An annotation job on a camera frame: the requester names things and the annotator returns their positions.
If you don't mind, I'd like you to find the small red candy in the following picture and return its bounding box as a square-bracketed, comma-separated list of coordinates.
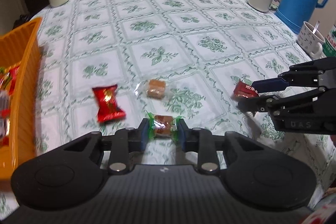
[92, 84, 126, 123]

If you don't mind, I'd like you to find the red snack packet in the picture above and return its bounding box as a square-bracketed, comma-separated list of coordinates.
[234, 81, 259, 98]

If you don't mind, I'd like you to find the green brown candy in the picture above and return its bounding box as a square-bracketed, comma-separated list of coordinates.
[147, 112, 183, 141]

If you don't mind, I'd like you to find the clear brown candy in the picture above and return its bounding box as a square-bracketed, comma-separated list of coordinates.
[134, 79, 170, 100]

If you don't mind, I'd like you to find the large red snack pack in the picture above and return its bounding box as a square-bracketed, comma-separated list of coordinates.
[1, 62, 21, 96]

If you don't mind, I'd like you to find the patterned cup with spoon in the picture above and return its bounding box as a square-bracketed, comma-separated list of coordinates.
[297, 21, 325, 60]

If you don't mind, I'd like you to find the metal spoon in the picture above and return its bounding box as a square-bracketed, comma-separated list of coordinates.
[312, 20, 320, 34]

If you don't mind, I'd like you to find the floral green white tablecloth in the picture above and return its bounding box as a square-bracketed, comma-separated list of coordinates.
[0, 0, 336, 217]

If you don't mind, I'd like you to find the orange plastic basket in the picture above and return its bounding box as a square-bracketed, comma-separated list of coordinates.
[1, 17, 42, 181]

